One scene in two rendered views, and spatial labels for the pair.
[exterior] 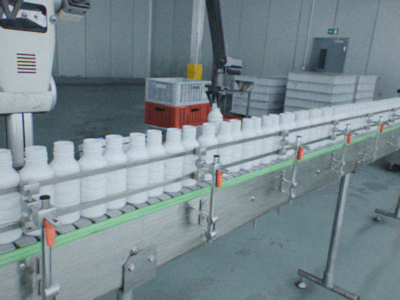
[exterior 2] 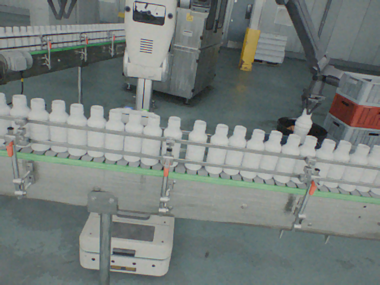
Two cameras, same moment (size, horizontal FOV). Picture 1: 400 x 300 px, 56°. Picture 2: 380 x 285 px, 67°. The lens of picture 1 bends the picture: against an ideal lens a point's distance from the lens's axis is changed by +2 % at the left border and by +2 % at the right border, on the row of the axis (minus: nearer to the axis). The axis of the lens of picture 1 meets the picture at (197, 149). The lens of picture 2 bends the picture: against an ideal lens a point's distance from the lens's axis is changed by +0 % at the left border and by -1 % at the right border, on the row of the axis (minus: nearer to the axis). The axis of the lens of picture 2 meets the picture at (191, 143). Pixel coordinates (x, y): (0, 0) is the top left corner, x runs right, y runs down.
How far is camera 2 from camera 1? 0.76 m
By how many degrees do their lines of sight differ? 43
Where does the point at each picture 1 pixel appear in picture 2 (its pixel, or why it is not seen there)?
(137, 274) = (98, 205)
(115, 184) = (90, 139)
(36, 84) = (151, 61)
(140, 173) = (108, 139)
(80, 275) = (54, 184)
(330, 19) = not seen: outside the picture
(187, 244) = (151, 208)
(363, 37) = not seen: outside the picture
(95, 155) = (73, 116)
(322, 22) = not seen: outside the picture
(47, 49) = (162, 37)
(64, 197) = (51, 134)
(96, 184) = (71, 134)
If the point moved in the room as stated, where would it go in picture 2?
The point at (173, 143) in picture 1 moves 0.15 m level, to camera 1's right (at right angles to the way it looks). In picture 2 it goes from (148, 127) to (178, 147)
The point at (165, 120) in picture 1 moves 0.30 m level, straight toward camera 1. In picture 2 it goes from (345, 114) to (335, 120)
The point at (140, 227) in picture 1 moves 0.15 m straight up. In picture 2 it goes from (103, 176) to (103, 134)
